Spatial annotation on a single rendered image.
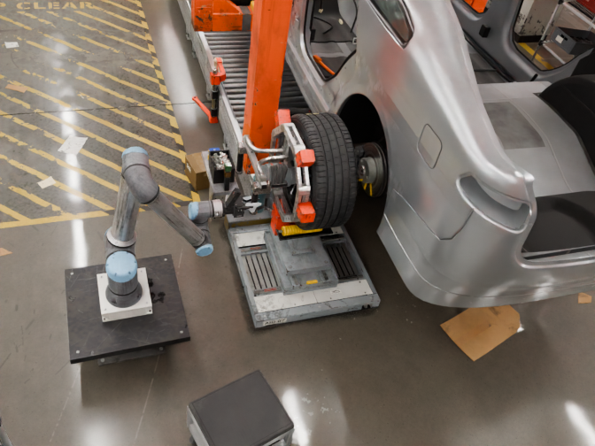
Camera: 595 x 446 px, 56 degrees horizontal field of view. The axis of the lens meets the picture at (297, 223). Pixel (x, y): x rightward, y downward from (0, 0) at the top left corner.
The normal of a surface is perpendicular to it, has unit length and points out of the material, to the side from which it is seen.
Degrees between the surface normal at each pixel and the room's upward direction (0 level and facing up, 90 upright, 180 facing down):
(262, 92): 90
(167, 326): 0
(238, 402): 0
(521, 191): 72
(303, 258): 0
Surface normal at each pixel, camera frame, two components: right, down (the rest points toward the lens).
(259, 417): 0.14, -0.70
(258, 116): 0.29, 0.70
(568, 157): 0.24, -0.39
